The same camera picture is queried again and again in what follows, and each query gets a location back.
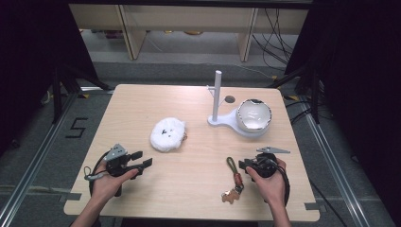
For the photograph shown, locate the round silver bowl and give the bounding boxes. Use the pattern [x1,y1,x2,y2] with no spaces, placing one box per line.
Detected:
[235,97,273,133]

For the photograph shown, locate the bundle of black cables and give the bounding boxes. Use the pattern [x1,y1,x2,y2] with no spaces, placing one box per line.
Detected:
[251,8,301,71]

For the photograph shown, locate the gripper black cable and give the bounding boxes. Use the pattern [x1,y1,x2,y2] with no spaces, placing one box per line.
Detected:
[88,150,111,198]
[274,162,291,208]

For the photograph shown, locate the black floor cable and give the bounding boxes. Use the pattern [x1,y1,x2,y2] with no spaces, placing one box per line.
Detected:
[307,178,343,227]

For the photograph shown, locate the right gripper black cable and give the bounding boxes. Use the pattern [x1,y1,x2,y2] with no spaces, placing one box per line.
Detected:
[274,162,291,208]

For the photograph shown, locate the person's left hand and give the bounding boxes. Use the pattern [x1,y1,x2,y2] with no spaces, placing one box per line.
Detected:
[90,167,140,203]

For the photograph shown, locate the grey wrist strap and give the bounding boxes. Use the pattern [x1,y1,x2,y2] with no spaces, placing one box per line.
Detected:
[82,166,105,182]

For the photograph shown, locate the green strap dog charm keychain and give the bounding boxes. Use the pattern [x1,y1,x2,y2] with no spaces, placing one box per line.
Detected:
[220,156,246,205]

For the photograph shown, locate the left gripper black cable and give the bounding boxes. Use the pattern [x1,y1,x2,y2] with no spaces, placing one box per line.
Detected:
[88,150,111,198]

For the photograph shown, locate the white hook stand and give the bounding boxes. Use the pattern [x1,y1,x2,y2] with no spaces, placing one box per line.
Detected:
[205,69,272,139]

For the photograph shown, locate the grey tape strip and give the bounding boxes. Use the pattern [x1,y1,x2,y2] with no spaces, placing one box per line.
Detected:
[59,192,82,203]
[304,201,327,213]

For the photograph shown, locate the black metal stand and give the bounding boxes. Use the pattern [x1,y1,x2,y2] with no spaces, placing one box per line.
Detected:
[267,64,325,125]
[50,61,112,125]

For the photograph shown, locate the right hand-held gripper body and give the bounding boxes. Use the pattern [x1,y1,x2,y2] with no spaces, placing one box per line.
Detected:
[250,146,291,180]

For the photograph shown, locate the person's right hand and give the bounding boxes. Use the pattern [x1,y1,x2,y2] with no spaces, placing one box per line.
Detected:
[245,157,288,206]

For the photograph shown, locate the aluminium floor rail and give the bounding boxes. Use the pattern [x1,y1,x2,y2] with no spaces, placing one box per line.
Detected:
[0,90,80,227]
[301,108,372,227]

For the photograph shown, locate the light wooden desk frame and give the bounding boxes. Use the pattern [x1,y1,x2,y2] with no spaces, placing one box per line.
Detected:
[68,3,310,62]

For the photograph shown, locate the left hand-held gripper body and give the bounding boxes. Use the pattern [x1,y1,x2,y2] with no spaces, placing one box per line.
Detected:
[103,143,140,198]

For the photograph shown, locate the white fluffy plush keychain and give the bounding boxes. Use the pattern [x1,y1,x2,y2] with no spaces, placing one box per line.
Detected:
[149,116,187,153]

